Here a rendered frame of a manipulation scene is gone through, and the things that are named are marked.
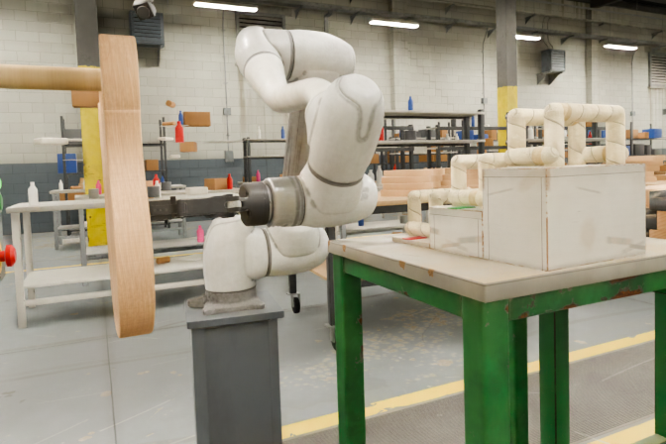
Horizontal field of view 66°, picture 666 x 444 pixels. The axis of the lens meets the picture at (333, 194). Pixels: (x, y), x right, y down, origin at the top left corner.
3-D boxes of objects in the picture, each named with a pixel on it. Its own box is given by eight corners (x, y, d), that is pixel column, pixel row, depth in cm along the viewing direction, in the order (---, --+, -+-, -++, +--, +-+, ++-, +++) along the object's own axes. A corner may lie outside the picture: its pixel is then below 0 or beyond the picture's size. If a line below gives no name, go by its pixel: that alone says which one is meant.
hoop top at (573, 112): (555, 120, 85) (555, 101, 85) (539, 122, 88) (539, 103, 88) (628, 121, 95) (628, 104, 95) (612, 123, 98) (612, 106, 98)
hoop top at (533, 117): (516, 124, 93) (516, 106, 93) (503, 126, 96) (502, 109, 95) (589, 125, 102) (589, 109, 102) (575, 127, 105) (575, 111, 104)
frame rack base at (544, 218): (550, 272, 84) (549, 167, 83) (482, 259, 97) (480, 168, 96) (646, 254, 97) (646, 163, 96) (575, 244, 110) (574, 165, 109)
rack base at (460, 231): (485, 259, 97) (484, 211, 97) (428, 249, 111) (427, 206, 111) (578, 245, 110) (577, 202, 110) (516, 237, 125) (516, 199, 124)
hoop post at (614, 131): (618, 164, 94) (618, 112, 93) (602, 165, 97) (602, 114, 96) (628, 164, 95) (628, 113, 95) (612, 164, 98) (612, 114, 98)
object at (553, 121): (556, 166, 86) (555, 110, 86) (540, 166, 89) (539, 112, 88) (568, 166, 88) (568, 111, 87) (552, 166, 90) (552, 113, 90)
